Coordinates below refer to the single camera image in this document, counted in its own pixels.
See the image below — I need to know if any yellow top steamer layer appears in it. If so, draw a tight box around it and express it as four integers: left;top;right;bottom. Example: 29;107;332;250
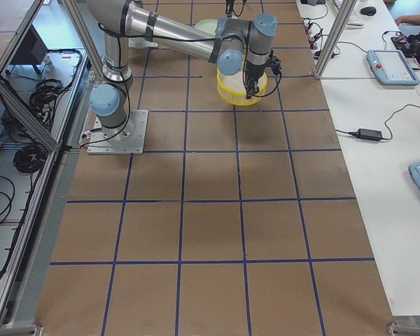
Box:
216;69;267;106

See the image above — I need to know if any aluminium frame post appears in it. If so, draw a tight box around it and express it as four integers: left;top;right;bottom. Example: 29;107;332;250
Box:
313;0;356;79

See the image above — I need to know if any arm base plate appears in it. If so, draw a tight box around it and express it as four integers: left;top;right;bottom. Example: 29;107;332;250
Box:
128;37;158;49
87;109;149;155

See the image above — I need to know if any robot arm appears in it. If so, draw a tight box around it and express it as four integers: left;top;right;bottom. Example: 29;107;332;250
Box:
87;1;278;139

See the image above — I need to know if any light green plate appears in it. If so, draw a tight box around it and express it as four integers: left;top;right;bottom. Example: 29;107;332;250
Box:
194;19;218;35

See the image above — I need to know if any black computer mouse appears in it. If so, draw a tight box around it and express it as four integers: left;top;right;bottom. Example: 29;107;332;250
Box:
360;6;377;16

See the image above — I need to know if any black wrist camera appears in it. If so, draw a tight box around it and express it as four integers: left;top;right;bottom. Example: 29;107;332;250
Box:
268;55;281;76

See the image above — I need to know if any black power adapter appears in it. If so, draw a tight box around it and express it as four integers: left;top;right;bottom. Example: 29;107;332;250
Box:
348;128;384;141

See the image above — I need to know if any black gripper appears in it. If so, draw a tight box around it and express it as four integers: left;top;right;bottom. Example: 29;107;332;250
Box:
244;62;267;99
225;0;247;16

